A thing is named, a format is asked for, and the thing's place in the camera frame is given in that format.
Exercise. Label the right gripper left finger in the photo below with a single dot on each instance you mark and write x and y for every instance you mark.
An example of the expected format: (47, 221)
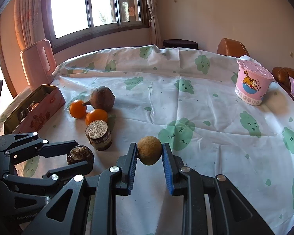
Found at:
(67, 212)

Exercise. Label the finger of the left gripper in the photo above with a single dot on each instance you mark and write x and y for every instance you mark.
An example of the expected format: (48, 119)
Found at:
(17, 148)
(50, 182)

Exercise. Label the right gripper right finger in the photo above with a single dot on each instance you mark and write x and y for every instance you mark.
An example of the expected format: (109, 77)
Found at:
(210, 203)

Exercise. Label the cork-topped brown jar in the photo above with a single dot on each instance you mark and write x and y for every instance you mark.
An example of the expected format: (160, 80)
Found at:
(99, 135)

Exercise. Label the small orange kumquat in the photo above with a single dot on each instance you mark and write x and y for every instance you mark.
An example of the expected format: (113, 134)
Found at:
(77, 110)
(97, 114)

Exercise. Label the dark purple passion fruit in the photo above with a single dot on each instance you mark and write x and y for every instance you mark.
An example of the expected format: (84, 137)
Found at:
(101, 98)

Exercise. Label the brown mangosteen-like fruit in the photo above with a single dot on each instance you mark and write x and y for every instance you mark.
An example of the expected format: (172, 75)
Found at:
(32, 106)

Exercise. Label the pink rectangular tin box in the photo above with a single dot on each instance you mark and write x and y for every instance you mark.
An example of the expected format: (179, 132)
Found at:
(21, 120)

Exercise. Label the pink electric kettle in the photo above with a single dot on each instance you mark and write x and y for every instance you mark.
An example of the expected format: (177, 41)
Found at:
(38, 64)

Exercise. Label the white cloud-print tablecloth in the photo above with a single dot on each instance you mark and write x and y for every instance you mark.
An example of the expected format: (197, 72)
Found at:
(187, 98)

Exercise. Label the pink cartoon cup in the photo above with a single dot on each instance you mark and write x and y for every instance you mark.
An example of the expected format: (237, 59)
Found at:
(252, 83)

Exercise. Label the pink left curtain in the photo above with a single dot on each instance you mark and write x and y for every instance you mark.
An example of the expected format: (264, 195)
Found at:
(28, 22)

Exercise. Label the brown leather sofa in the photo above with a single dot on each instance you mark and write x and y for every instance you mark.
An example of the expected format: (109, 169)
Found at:
(282, 75)

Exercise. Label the brown leather armchair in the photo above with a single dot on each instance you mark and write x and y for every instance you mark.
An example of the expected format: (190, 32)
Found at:
(230, 47)

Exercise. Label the dark round stool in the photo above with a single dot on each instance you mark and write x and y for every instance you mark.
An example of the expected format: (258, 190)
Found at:
(180, 43)

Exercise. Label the beige right curtain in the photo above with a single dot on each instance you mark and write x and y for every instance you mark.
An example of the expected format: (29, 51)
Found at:
(155, 35)

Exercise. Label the window with metal frame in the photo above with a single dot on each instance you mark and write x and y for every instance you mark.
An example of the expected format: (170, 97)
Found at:
(70, 22)

